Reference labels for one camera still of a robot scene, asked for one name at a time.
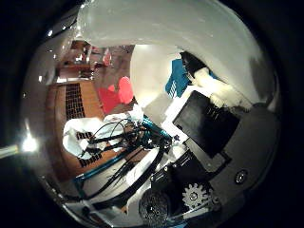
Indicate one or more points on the bright tube lamp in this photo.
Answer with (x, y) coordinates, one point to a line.
(29, 145)

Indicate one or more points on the red beanbag seat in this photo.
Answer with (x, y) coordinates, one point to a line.
(117, 95)

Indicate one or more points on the blue cloth with white stripes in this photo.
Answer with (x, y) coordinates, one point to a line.
(177, 80)

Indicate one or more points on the wooden cabinet with black grille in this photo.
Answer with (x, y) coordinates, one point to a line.
(76, 101)

